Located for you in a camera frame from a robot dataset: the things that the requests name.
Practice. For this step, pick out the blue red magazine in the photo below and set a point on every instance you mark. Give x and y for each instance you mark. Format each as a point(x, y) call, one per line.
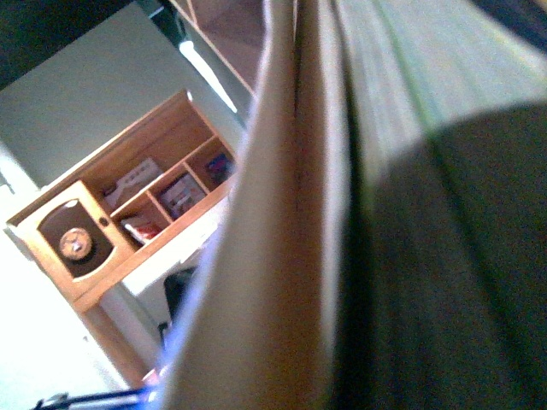
point(219, 169)

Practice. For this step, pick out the red white magazine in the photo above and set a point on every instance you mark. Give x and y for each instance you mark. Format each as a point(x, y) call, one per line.
point(141, 229)

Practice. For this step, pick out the white magazine upper cubby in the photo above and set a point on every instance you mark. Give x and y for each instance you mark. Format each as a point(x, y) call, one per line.
point(132, 183)

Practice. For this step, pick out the small wooden cabinet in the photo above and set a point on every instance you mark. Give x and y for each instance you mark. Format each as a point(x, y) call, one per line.
point(112, 211)

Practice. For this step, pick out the round clock in cabinet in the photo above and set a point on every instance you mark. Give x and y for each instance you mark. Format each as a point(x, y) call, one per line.
point(75, 244)

